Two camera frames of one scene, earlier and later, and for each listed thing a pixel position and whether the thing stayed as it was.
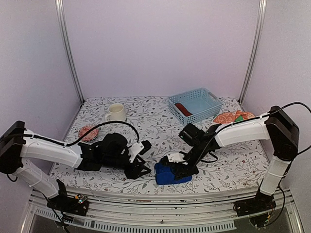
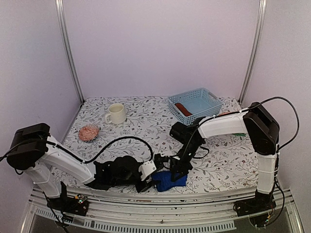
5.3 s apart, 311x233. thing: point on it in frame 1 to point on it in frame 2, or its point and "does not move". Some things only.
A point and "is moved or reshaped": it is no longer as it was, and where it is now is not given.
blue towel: [164, 175] is moved or reshaped
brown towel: [183, 110] does not move
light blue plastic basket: [195, 106] does not move
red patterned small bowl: [85, 129] does not move
